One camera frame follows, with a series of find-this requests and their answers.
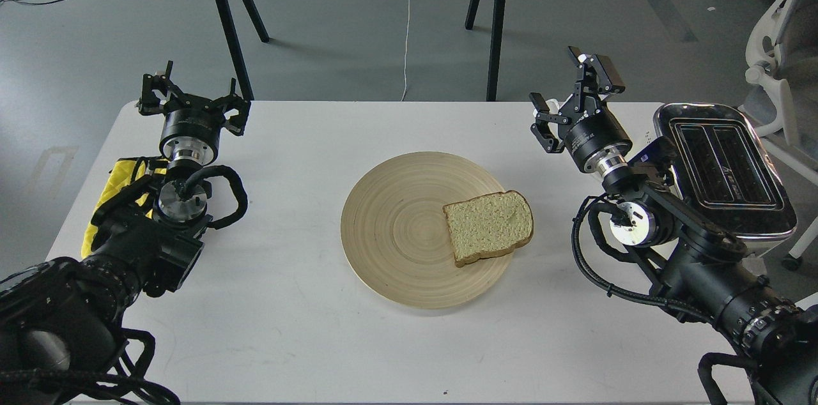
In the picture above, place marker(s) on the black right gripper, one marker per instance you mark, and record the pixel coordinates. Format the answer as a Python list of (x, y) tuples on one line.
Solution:
[(598, 143)]

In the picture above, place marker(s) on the yellow cloth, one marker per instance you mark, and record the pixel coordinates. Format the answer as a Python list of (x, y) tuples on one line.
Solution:
[(124, 172)]

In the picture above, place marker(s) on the silver chrome toaster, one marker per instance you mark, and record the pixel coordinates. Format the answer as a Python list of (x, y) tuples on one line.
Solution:
[(724, 172)]

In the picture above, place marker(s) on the white office chair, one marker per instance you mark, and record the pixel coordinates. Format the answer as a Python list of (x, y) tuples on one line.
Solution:
[(781, 60)]

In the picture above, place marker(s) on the round wooden plate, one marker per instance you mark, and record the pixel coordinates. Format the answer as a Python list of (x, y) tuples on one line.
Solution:
[(395, 233)]

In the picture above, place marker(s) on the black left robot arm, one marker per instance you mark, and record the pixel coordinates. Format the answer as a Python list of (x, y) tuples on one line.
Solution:
[(62, 320)]

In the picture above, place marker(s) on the slice of bread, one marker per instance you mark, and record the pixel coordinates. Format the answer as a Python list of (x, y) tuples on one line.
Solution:
[(488, 226)]

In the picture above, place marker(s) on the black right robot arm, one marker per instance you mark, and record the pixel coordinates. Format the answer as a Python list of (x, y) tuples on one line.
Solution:
[(695, 266)]

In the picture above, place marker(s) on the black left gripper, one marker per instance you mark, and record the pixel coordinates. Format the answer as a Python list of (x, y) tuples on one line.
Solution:
[(192, 129)]

